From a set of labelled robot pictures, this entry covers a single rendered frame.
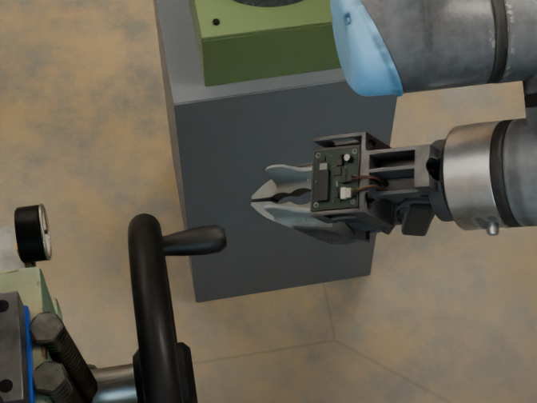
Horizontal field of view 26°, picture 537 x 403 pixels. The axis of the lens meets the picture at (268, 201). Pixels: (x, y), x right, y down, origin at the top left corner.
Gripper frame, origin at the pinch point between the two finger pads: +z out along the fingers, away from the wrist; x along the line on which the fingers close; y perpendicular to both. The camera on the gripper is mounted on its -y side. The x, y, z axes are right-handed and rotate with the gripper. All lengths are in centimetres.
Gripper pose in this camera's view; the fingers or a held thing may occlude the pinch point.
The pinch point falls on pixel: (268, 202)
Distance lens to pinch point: 111.5
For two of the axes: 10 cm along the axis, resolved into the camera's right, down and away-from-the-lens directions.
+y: -5.1, -2.2, -8.3
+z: -8.6, 0.8, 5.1
